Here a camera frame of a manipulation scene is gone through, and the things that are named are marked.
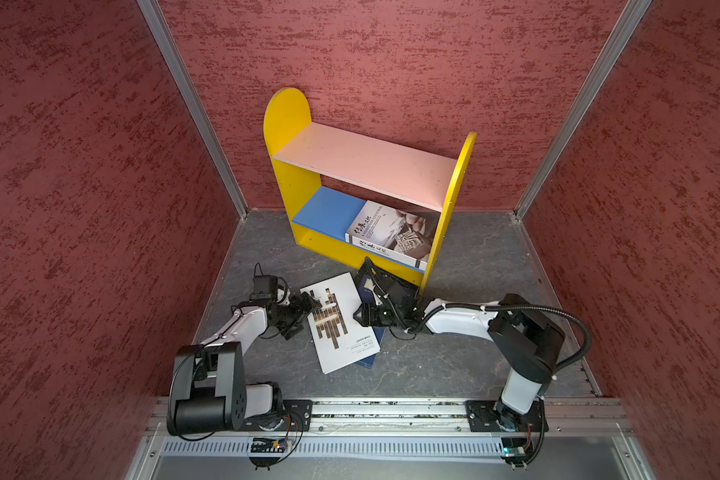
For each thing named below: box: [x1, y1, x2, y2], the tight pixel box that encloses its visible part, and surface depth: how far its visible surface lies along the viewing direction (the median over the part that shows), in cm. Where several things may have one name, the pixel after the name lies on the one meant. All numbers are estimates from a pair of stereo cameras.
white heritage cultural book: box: [344, 200, 441, 271], surface depth 92 cm
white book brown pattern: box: [300, 272, 381, 375], surface depth 87 cm
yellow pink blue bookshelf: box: [264, 87, 476, 293], surface depth 85 cm
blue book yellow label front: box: [356, 326, 387, 369], surface depth 85 cm
